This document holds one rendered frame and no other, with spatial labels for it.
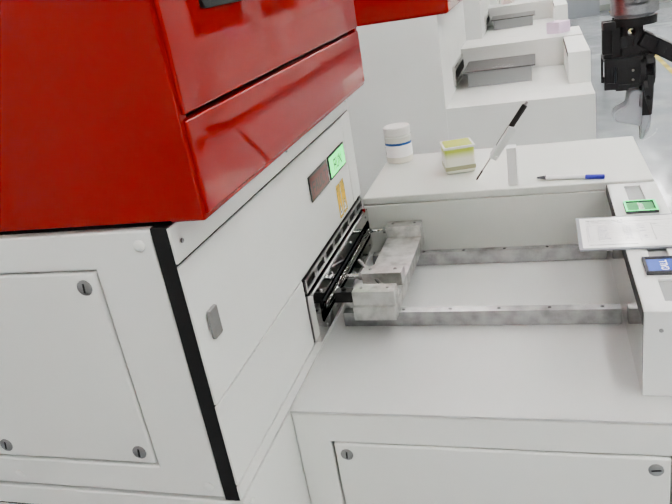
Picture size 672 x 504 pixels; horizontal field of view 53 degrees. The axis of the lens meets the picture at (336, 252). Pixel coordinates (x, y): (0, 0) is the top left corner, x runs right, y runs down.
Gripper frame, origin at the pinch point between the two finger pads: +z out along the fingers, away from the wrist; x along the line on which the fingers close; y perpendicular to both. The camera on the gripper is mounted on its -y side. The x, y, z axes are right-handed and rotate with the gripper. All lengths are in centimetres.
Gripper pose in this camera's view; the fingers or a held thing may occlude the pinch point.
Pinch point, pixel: (645, 130)
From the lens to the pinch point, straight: 135.3
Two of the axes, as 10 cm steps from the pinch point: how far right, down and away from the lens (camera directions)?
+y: -9.5, 0.4, 3.0
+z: 1.6, 9.1, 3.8
